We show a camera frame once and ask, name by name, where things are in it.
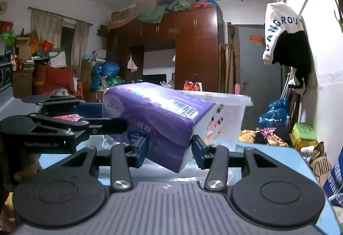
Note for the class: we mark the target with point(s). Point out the clear plastic storage bin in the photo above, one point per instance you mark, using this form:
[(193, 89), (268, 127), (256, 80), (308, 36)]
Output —
[(233, 117)]

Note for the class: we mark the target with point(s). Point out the pink bottle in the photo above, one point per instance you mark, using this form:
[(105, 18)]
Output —
[(237, 89)]

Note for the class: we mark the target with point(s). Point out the grey door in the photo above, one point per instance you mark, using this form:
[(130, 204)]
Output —
[(252, 63)]

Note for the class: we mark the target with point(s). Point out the brown paper bag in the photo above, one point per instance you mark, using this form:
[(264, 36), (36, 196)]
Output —
[(320, 165)]

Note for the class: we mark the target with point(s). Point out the brown wooden wardrobe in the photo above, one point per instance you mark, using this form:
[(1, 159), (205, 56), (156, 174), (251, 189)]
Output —
[(195, 47)]

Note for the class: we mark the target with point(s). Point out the patterned cloth pile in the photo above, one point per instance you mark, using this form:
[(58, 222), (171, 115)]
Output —
[(268, 136)]

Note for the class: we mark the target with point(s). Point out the pink packet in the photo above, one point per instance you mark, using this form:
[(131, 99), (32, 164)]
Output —
[(68, 117)]

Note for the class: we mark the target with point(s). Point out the red paper notice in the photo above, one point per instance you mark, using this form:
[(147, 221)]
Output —
[(256, 40)]

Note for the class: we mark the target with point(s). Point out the red cloth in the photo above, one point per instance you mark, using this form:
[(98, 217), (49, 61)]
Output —
[(53, 77)]

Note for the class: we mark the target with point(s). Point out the blue plastic bag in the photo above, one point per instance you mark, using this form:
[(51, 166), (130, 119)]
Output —
[(273, 114)]

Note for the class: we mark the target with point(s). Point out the grey appliance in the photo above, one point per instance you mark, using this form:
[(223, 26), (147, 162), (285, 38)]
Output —
[(5, 75)]

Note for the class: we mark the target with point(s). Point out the black hanging cloth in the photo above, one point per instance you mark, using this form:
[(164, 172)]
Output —
[(292, 50)]

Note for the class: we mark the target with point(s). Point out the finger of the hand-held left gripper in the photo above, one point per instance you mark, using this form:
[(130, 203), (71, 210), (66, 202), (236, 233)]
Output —
[(107, 126), (55, 102)]

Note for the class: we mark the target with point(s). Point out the pink plastic bag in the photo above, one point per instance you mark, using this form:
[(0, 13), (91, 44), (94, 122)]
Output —
[(131, 64)]

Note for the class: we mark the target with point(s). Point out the white printed hanging cloth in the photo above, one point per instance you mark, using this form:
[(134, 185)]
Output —
[(278, 18)]

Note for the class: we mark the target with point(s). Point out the person's left hand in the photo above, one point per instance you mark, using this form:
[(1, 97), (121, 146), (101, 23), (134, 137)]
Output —
[(26, 166)]

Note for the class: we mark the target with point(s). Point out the pile of blue bags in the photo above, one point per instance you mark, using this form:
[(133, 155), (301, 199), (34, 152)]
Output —
[(105, 70)]

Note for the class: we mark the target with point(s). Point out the cardboard box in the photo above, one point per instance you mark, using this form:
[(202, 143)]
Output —
[(147, 4), (122, 14)]

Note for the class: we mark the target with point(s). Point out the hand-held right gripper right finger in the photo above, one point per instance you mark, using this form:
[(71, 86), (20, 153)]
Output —
[(199, 149)]

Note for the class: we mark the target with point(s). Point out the green cloth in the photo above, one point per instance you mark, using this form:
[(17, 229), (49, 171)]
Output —
[(152, 14)]

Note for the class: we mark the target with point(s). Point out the beige curtain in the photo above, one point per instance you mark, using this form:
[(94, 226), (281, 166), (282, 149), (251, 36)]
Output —
[(45, 24), (81, 45)]

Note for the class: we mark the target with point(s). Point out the blue printed bag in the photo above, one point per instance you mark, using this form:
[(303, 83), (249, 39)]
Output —
[(336, 176)]

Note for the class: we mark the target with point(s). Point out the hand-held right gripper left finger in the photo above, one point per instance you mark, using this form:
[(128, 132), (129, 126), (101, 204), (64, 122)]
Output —
[(141, 151)]

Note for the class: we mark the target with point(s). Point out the purple tissue pack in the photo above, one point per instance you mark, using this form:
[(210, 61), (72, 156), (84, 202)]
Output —
[(160, 122)]

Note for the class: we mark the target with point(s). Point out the green box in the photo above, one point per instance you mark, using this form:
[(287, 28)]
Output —
[(304, 133)]

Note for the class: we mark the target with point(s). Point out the patterned gift box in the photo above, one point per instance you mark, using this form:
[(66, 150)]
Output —
[(57, 59)]

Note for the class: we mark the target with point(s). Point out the red orange bag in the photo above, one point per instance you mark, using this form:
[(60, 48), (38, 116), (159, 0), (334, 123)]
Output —
[(191, 85)]

